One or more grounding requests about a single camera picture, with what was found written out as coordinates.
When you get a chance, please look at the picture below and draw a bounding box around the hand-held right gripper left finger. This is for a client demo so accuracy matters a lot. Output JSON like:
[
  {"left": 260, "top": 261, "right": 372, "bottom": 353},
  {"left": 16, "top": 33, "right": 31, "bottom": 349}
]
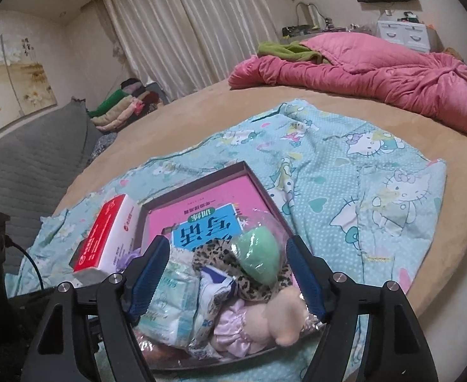
[{"left": 26, "top": 235, "right": 171, "bottom": 382}]

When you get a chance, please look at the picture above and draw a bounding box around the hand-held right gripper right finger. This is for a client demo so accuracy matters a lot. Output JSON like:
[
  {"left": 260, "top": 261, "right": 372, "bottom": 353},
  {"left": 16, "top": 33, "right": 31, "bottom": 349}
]
[{"left": 285, "top": 235, "right": 437, "bottom": 382}]

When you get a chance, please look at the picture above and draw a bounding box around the green white wet wipes pack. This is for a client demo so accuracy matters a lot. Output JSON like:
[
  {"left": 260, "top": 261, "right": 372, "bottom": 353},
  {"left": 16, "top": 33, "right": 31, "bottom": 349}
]
[{"left": 138, "top": 247, "right": 203, "bottom": 348}]

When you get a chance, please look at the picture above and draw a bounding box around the cream plush toy pink dress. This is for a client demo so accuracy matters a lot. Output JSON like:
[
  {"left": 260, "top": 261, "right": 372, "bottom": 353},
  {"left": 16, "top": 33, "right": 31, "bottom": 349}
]
[{"left": 211, "top": 286, "right": 310, "bottom": 359}]

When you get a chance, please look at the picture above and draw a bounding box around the green sponge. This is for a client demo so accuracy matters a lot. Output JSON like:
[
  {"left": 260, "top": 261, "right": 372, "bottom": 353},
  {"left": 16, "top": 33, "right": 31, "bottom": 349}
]
[{"left": 233, "top": 203, "right": 294, "bottom": 288}]

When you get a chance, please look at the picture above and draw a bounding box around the white blue plastic packet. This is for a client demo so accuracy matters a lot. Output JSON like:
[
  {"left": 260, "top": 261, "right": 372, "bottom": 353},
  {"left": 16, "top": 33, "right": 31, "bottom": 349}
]
[{"left": 186, "top": 266, "right": 243, "bottom": 359}]

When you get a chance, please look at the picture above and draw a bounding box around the leopard print scrunchie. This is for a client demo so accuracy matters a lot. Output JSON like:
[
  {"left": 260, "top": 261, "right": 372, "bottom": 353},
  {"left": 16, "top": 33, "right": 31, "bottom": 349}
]
[{"left": 191, "top": 243, "right": 294, "bottom": 304}]

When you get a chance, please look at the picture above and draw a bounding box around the shallow purple box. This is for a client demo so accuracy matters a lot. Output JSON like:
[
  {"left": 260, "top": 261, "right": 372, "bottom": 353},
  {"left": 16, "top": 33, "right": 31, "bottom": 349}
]
[{"left": 138, "top": 161, "right": 337, "bottom": 371}]

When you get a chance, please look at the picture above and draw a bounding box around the red tissue box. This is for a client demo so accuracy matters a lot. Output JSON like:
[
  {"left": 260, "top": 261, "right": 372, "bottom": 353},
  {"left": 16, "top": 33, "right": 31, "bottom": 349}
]
[{"left": 69, "top": 194, "right": 144, "bottom": 286}]

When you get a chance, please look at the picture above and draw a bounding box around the grey quilted headboard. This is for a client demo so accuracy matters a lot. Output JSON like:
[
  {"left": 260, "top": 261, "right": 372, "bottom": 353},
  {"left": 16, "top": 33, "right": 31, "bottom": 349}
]
[{"left": 0, "top": 99, "right": 99, "bottom": 276}]

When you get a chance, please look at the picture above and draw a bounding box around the pink and blue book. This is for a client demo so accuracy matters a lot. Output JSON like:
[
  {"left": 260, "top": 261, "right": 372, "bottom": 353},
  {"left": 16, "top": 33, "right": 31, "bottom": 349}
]
[{"left": 148, "top": 171, "right": 290, "bottom": 256}]

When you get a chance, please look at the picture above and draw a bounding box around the blue cartoon cat printed blanket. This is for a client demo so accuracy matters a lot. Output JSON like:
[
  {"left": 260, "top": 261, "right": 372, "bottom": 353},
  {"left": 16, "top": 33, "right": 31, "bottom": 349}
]
[{"left": 18, "top": 99, "right": 448, "bottom": 382}]

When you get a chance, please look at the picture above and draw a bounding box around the dark floral cloth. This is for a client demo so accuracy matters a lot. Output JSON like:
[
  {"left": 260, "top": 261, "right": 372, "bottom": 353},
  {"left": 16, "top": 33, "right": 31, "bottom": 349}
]
[{"left": 88, "top": 133, "right": 119, "bottom": 165}]

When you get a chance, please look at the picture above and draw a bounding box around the round tan bed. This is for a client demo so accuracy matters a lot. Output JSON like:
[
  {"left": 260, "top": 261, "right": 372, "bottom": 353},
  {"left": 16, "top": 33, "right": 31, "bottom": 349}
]
[{"left": 52, "top": 75, "right": 467, "bottom": 343}]

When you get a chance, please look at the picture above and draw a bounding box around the stack of folded clothes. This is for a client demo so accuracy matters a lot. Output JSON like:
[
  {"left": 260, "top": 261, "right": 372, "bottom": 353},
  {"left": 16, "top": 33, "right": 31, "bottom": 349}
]
[{"left": 88, "top": 79, "right": 167, "bottom": 133}]

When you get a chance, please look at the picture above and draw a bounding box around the pink quilt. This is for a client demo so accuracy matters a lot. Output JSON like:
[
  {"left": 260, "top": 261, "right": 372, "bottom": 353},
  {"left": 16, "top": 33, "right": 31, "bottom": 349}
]
[{"left": 229, "top": 32, "right": 467, "bottom": 137}]

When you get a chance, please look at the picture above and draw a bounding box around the green cloth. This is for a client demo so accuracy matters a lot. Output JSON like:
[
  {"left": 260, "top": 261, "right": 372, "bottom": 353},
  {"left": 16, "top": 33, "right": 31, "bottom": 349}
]
[{"left": 257, "top": 40, "right": 332, "bottom": 65}]

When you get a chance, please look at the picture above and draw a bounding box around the cluttered side table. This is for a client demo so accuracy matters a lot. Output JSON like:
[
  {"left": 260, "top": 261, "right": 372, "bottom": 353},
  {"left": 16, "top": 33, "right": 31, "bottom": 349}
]
[{"left": 281, "top": 24, "right": 377, "bottom": 39}]

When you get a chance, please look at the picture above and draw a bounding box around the grey handbag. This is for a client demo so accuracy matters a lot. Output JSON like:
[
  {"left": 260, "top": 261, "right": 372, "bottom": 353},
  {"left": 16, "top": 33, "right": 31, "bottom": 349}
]
[{"left": 295, "top": 2, "right": 322, "bottom": 29}]

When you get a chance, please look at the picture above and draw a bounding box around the white curtain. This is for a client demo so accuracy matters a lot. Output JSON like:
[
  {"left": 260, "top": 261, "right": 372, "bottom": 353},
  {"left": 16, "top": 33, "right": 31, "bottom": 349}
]
[{"left": 100, "top": 0, "right": 294, "bottom": 101}]

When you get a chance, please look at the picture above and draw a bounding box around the white drawer cabinet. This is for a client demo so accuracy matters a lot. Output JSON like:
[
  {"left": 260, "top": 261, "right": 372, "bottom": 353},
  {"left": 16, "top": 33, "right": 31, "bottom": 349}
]
[{"left": 377, "top": 19, "right": 434, "bottom": 53}]

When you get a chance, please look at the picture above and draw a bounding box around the black cable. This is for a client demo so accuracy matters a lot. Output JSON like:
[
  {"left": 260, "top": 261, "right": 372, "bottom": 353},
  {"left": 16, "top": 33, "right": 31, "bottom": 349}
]
[{"left": 4, "top": 241, "right": 46, "bottom": 294}]

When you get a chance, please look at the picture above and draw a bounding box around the flower wall painting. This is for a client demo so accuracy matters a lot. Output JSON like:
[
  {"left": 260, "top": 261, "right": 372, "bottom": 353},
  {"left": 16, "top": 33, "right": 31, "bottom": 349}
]
[{"left": 0, "top": 34, "right": 58, "bottom": 143}]

